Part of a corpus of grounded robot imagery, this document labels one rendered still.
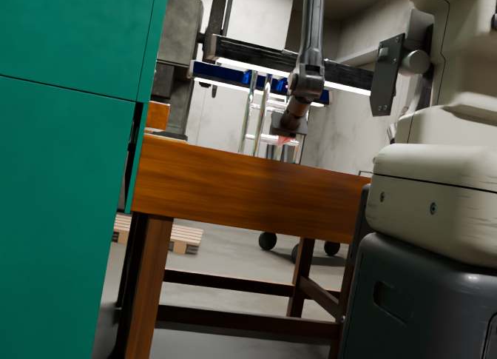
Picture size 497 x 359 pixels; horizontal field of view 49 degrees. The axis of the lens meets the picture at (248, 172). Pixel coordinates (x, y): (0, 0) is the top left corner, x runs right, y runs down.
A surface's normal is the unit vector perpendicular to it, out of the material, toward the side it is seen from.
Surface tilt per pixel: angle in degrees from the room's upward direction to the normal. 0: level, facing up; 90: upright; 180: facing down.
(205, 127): 90
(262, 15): 90
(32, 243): 90
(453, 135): 82
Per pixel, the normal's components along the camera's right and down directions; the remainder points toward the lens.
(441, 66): -0.96, -0.17
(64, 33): 0.22, 0.06
